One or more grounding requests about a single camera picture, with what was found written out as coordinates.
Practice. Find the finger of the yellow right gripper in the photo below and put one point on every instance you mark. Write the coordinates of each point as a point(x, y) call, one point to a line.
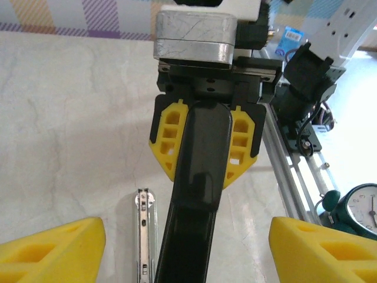
point(247, 159)
point(160, 150)

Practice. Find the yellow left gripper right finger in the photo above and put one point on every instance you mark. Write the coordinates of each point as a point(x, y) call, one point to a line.
point(312, 259)

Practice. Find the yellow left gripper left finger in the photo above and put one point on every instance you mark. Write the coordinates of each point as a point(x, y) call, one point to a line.
point(59, 259)

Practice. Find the black stapler with blue label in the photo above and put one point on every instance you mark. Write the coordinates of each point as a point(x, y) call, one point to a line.
point(200, 147)

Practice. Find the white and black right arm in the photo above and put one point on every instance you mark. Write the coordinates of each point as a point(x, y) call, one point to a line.
point(306, 73)

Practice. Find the green alarm clock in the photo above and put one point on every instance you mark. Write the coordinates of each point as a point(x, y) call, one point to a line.
point(362, 206)

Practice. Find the clear water bottle blue label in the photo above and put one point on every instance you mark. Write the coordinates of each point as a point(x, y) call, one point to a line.
point(290, 38)

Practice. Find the aluminium frame rails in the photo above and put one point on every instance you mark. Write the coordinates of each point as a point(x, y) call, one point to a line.
point(294, 177)

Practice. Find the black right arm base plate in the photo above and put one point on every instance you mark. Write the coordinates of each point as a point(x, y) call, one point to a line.
point(294, 138)

